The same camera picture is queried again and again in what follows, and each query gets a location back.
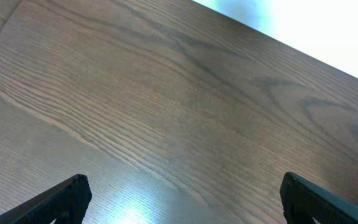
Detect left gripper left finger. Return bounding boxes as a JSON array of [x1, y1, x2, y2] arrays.
[[0, 174, 92, 224]]

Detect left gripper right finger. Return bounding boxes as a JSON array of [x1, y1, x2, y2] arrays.
[[280, 172, 358, 224]]

